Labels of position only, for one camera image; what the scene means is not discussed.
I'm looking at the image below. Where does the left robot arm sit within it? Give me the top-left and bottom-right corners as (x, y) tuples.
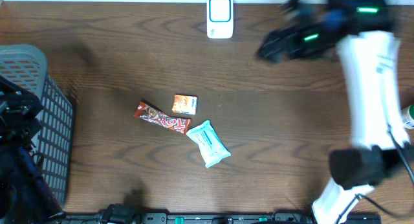
(1, 78), (142, 224)

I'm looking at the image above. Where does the teal wet wipes pack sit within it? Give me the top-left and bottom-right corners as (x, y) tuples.
(186, 120), (232, 168)

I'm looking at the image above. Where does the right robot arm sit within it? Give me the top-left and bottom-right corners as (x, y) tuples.
(257, 0), (413, 223)

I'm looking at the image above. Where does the green lid seasoning jar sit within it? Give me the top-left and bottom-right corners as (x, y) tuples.
(401, 104), (414, 129)

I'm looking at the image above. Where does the red chocolate bar wrapper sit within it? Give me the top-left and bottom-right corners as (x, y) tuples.
(134, 102), (191, 134)

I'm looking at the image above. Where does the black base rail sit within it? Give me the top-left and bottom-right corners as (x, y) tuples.
(62, 212), (382, 224)

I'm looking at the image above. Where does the grey plastic mesh basket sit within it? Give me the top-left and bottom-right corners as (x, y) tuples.
(1, 44), (74, 206)

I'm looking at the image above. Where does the white barcode scanner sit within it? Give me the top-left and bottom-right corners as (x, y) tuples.
(206, 0), (234, 39)

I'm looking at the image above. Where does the orange tissue pack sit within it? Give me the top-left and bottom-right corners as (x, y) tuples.
(172, 95), (197, 115)

